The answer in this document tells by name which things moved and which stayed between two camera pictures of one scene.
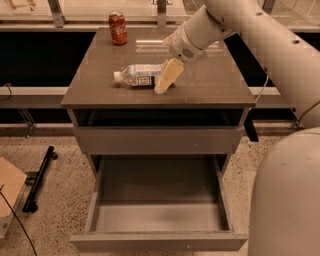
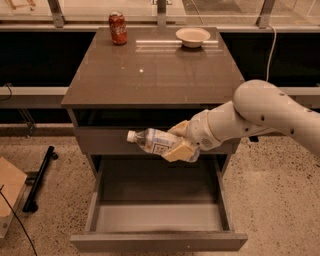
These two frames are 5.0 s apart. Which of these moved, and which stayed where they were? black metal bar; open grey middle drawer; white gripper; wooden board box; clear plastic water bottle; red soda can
Moved: clear plastic water bottle; white gripper
Stayed: black metal bar; open grey middle drawer; wooden board box; red soda can
